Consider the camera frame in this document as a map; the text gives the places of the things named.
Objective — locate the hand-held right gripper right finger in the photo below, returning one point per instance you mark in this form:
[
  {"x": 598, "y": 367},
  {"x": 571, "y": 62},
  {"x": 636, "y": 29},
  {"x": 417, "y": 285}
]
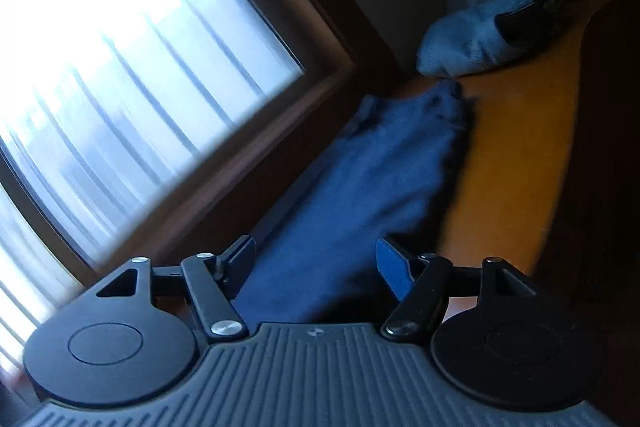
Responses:
[{"x": 392, "y": 269}]

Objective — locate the window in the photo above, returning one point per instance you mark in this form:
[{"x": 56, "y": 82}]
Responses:
[{"x": 100, "y": 57}]

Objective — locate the light blue garment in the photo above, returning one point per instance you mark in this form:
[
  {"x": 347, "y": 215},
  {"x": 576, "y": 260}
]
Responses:
[{"x": 465, "y": 42}]

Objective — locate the wooden window frame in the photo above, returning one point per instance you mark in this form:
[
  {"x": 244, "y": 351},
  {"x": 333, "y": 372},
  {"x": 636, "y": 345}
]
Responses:
[{"x": 300, "y": 7}]

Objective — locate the dark blue pants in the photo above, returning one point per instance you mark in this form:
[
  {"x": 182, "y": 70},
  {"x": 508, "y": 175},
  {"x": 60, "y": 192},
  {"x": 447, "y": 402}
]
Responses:
[{"x": 380, "y": 187}]

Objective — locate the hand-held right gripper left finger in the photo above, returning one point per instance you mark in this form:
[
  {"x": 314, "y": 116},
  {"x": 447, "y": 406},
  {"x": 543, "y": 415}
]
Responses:
[{"x": 240, "y": 267}]

